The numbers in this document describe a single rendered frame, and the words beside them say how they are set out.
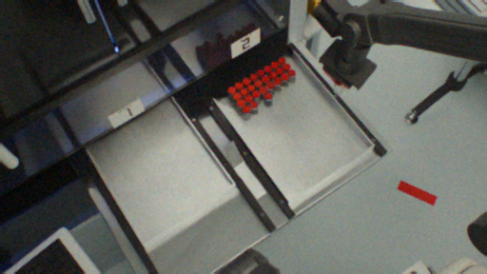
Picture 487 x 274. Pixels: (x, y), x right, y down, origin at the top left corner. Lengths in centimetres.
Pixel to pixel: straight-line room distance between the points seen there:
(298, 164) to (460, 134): 127
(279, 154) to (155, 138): 32
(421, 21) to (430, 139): 163
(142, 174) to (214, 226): 23
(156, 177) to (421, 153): 136
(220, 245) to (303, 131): 36
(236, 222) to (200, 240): 10
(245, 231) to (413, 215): 113
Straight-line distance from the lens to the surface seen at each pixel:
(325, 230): 225
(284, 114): 144
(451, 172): 245
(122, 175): 141
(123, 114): 132
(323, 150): 140
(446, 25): 85
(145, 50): 118
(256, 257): 81
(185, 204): 136
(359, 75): 112
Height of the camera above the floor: 216
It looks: 65 degrees down
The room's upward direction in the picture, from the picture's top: 4 degrees counter-clockwise
